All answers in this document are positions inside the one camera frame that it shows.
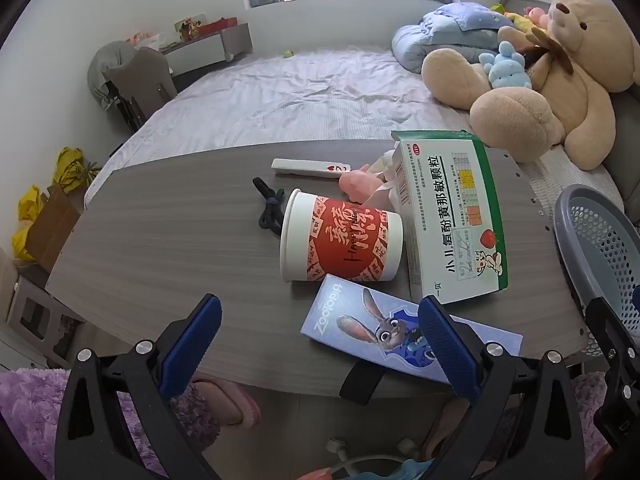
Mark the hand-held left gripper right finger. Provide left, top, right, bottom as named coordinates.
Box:
left=417, top=296, right=587, bottom=480

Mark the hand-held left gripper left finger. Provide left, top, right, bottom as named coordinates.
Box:
left=54, top=293, right=223, bottom=480

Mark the grey perforated plastic basket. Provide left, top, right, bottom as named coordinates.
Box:
left=552, top=184, right=640, bottom=356

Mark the blue box with rabbit print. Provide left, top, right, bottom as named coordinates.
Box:
left=300, top=274, right=523, bottom=386

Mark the green and white medicine box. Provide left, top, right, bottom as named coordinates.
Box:
left=391, top=130, right=510, bottom=306

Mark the red and white paper cup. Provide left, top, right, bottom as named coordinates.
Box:
left=279, top=188, right=404, bottom=283

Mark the pink slipper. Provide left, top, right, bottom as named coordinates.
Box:
left=192, top=377, right=261, bottom=431

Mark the white storage cabinet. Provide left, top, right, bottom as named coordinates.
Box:
left=0, top=260, right=86, bottom=371

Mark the pink rubber toy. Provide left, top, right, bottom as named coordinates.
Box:
left=339, top=164, right=396, bottom=208

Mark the brown cardboard box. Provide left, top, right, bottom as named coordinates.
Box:
left=25, top=184, right=83, bottom=273

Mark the white cloth doll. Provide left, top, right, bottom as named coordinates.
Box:
left=369, top=150, right=403, bottom=183

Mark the white playing card box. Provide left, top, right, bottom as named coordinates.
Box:
left=271, top=158, right=351, bottom=179

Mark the large beige teddy bear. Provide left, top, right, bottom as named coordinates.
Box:
left=421, top=0, right=640, bottom=171

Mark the small blue plush toy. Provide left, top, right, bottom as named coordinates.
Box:
left=479, top=40, right=533, bottom=91

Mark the bed with lilac sheet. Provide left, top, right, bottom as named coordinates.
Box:
left=84, top=0, right=640, bottom=211

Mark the grey chair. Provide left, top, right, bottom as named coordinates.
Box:
left=109, top=46, right=178, bottom=133

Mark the grey cloth on chair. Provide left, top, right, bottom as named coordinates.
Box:
left=87, top=40, right=138, bottom=111

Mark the grey desk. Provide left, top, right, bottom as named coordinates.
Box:
left=160, top=22, right=253, bottom=78

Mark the yellow plush toy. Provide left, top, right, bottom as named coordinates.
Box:
left=504, top=11, right=538, bottom=31

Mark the light blue duvet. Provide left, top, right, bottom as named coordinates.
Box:
left=391, top=2, right=518, bottom=73

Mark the picture card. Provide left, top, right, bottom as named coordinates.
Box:
left=174, top=15, right=207, bottom=41

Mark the blue hair tie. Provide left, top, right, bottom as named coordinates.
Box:
left=257, top=197, right=283, bottom=233

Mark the black hair tie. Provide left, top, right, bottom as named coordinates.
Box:
left=252, top=176, right=286, bottom=236

